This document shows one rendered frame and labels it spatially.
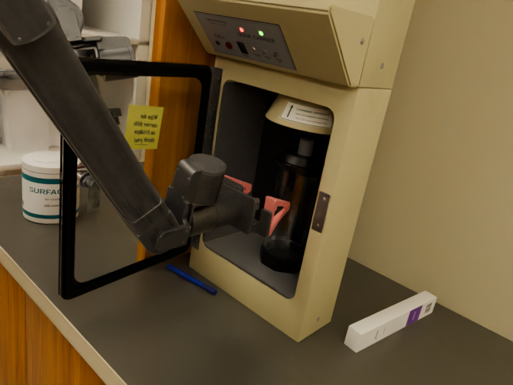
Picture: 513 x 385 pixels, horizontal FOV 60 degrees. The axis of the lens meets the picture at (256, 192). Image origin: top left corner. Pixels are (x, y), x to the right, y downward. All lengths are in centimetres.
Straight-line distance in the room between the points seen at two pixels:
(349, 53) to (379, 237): 66
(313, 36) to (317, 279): 41
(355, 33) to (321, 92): 12
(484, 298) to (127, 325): 78
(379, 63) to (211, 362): 55
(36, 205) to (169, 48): 53
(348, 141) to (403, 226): 50
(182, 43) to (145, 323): 53
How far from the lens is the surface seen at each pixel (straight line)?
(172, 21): 89
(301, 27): 65
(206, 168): 65
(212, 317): 89
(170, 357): 80
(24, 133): 180
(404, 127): 114
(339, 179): 74
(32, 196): 119
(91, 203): 75
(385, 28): 74
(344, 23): 64
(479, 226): 111
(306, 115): 79
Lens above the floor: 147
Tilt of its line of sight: 20 degrees down
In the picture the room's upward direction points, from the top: 10 degrees clockwise
